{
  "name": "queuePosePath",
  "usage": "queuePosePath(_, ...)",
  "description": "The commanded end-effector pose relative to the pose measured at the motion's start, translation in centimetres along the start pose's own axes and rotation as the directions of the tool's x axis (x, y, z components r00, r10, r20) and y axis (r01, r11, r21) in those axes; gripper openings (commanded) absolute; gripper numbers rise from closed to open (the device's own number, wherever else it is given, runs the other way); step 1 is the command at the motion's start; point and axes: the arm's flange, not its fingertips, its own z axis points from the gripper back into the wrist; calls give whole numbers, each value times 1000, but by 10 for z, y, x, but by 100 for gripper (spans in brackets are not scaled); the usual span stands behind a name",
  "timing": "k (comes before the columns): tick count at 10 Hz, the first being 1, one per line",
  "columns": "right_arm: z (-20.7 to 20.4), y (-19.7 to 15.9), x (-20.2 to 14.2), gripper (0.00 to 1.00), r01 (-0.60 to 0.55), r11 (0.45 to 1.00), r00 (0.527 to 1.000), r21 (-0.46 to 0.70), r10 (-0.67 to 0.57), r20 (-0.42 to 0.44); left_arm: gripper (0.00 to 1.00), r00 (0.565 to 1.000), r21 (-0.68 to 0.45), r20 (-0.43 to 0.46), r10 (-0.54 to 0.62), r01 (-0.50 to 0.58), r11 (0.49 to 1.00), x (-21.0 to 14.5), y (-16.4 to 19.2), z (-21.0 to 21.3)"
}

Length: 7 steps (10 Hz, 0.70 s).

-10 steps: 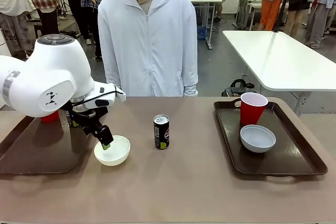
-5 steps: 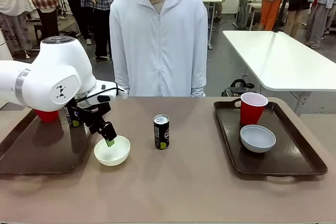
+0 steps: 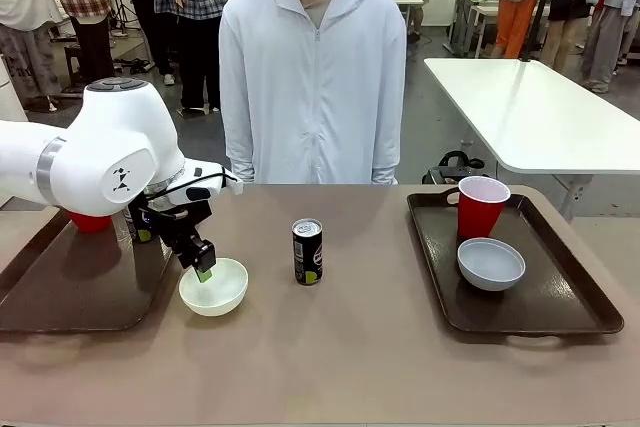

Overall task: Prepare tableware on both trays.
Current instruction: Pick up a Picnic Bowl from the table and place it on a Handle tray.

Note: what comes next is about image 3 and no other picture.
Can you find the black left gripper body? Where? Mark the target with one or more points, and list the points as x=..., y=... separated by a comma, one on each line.
x=177, y=219

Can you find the left gripper black finger with green pad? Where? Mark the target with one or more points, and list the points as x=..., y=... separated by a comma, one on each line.
x=186, y=256
x=205, y=259

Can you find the black drink can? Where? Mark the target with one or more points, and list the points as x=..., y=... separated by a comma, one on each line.
x=145, y=235
x=307, y=252

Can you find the white bowl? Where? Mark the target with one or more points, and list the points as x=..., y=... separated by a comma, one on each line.
x=222, y=297

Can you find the red plastic cup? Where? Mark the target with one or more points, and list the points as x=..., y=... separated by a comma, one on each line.
x=90, y=223
x=475, y=219

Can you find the pale grey bowl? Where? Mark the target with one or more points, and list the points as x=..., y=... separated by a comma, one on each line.
x=492, y=267

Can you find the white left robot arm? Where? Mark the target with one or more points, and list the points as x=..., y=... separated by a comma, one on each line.
x=100, y=147

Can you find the dark brown plastic tray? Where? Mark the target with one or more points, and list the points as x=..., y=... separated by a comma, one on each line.
x=75, y=287
x=550, y=297

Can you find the person in white hooded jacket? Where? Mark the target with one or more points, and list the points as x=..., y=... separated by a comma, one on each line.
x=310, y=97

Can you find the black stool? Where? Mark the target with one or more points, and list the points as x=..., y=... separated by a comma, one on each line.
x=72, y=64

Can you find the person in blue plaid shirt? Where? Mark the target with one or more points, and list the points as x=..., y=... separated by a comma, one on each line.
x=197, y=22

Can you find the white cabinet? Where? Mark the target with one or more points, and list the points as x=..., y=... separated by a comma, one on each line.
x=11, y=92

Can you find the person in grey top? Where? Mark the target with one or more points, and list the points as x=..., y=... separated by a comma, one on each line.
x=142, y=2

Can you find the person in white shirt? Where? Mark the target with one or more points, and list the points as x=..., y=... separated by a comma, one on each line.
x=22, y=7

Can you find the white folding table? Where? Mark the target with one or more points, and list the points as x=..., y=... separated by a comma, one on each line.
x=540, y=112

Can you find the white background desk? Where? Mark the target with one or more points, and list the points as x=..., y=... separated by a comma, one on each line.
x=487, y=9

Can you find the person in orange trousers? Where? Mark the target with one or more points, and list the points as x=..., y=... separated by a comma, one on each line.
x=515, y=12

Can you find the black stand pole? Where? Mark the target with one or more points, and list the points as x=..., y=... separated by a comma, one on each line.
x=537, y=12

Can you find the person in black jacket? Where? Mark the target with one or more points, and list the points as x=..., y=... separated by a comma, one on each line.
x=570, y=7

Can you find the person in light blue shirt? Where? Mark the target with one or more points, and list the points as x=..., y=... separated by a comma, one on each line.
x=612, y=22

